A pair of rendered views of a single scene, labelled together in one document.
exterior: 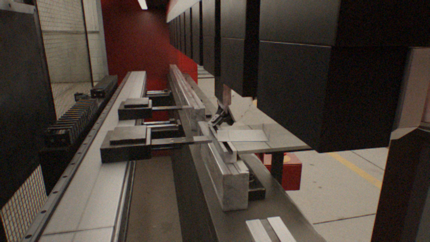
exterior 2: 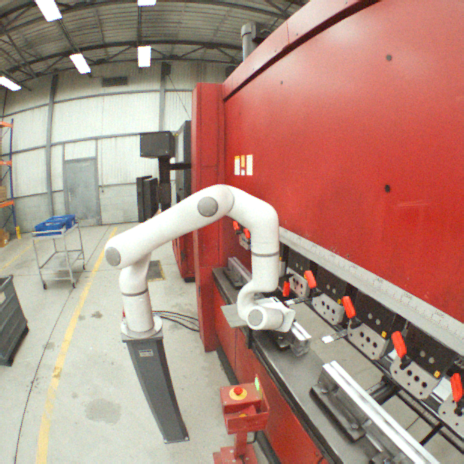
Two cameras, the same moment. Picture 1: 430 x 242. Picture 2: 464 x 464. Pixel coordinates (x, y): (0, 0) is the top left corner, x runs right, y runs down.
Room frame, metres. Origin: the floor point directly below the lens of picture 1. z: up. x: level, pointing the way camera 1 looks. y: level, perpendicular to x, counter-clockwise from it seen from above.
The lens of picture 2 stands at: (1.70, -0.36, 1.65)
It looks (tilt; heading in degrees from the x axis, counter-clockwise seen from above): 15 degrees down; 174
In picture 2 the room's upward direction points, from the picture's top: straight up
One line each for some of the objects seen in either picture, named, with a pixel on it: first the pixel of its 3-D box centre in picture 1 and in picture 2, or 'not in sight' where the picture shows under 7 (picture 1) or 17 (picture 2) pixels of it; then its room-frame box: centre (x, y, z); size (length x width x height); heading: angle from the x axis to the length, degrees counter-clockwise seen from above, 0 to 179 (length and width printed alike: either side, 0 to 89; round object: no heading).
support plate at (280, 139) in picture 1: (275, 135); (252, 312); (0.72, -0.16, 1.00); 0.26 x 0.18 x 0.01; 102
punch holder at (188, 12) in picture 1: (199, 33); (336, 293); (1.06, 0.06, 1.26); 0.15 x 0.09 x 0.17; 12
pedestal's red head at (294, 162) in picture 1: (275, 160); (242, 404); (1.09, -0.25, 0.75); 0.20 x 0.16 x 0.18; 5
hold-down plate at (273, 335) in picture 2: (238, 167); (271, 330); (0.74, -0.07, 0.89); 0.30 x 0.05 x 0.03; 12
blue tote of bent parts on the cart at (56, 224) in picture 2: not in sight; (51, 228); (-1.53, -2.82, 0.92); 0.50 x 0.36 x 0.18; 103
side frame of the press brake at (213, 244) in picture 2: not in sight; (245, 227); (-0.30, -0.05, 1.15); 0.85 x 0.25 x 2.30; 102
